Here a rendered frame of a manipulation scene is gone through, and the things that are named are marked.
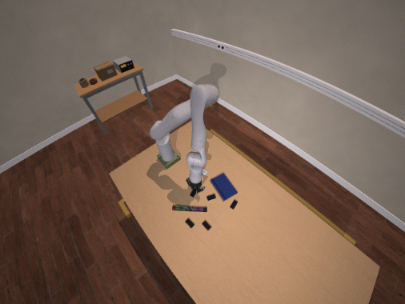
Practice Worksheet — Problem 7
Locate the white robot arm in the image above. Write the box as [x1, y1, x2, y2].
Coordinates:
[150, 84, 219, 183]

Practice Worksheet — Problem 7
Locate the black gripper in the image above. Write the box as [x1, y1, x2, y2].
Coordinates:
[186, 178, 206, 193]

